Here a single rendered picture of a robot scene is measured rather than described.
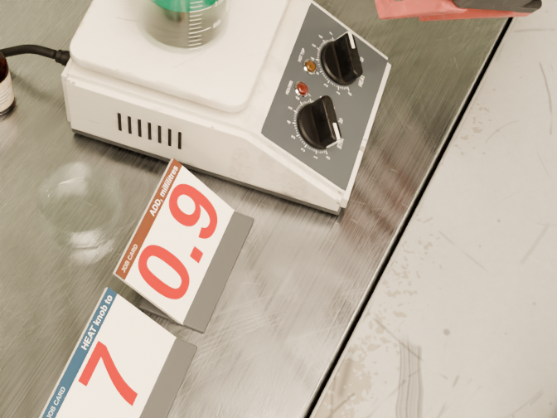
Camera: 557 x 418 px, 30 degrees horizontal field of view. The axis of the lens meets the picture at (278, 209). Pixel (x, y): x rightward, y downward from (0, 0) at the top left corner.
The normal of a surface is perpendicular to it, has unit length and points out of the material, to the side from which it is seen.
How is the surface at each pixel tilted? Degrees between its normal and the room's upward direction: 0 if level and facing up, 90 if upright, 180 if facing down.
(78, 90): 90
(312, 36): 30
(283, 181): 90
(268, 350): 0
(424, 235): 0
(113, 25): 0
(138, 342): 40
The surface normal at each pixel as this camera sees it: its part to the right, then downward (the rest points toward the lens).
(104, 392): 0.67, -0.16
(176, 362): 0.09, -0.50
